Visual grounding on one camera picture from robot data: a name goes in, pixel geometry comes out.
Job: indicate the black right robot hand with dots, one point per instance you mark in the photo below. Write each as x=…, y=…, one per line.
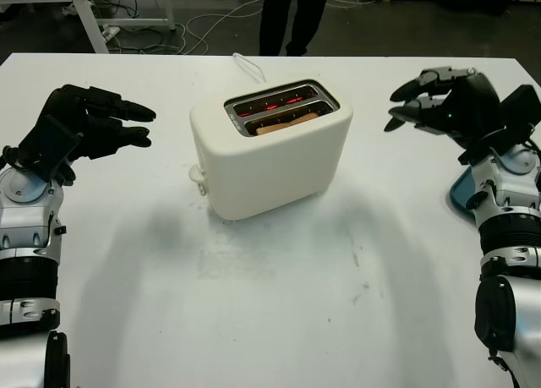
x=473, y=105

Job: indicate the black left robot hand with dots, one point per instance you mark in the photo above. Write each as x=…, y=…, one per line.
x=97, y=126

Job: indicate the toast slice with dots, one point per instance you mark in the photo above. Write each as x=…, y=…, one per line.
x=287, y=124

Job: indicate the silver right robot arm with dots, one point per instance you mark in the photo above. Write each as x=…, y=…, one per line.
x=511, y=202

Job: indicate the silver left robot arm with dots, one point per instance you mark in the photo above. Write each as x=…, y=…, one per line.
x=25, y=219

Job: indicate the cream toaster lever knob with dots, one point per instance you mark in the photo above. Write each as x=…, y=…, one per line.
x=195, y=176

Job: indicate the cream white toaster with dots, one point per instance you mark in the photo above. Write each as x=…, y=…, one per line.
x=270, y=172

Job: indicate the person in black trousers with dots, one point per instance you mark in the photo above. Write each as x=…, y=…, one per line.
x=274, y=16

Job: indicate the blue plastic tray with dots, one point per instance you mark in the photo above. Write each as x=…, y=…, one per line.
x=462, y=198

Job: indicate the white power strip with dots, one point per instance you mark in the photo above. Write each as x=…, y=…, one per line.
x=110, y=31

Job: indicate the white desk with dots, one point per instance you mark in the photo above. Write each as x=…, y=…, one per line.
x=86, y=16

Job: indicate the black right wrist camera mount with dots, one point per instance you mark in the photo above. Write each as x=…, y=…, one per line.
x=522, y=113

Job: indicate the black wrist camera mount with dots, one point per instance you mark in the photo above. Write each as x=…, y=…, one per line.
x=522, y=113
x=48, y=147

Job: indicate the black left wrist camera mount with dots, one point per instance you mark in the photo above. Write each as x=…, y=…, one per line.
x=48, y=147

